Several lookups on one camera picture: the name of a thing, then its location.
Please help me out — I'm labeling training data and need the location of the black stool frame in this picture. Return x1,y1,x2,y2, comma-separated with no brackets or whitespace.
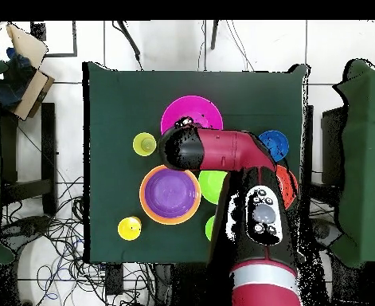
0,101,58,216

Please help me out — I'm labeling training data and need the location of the pale yellow plastic cup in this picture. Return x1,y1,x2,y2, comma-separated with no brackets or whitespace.
132,131,158,157

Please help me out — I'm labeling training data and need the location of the small green plastic bowl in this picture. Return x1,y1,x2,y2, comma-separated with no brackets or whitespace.
205,214,216,242

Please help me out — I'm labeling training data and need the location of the dark blue cloth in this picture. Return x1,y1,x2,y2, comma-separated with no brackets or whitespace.
0,47,37,111

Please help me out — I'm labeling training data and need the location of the tangle of floor cables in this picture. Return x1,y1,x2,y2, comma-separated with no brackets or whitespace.
0,175,158,306

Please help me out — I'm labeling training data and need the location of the dark green tablecloth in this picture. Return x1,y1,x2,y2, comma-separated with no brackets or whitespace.
82,61,311,265

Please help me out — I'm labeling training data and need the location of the black power adapter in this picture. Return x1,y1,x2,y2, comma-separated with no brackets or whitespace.
104,263,125,296

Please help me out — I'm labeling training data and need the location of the large green plastic bowl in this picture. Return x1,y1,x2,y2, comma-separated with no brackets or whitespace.
197,170,228,206

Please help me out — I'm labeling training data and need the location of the black tripod leg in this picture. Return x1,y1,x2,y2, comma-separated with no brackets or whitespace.
111,20,144,71
209,20,221,51

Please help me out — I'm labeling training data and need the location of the black chair base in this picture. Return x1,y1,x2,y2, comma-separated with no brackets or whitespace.
307,218,344,251
0,214,53,253

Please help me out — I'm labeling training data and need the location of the black metal frame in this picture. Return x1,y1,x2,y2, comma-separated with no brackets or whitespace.
29,20,79,58

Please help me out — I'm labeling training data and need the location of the cardboard box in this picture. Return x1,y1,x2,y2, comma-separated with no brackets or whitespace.
5,22,56,122

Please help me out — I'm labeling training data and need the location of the purple plastic bowl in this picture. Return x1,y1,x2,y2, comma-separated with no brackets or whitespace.
143,167,197,220

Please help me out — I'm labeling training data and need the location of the orange-yellow plastic cup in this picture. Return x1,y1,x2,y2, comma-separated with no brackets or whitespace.
117,215,143,241

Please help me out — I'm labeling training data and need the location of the pink plastic bowl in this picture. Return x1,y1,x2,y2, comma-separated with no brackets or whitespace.
160,95,224,135

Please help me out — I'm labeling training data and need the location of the red plastic bowl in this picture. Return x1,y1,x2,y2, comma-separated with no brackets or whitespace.
275,163,299,211

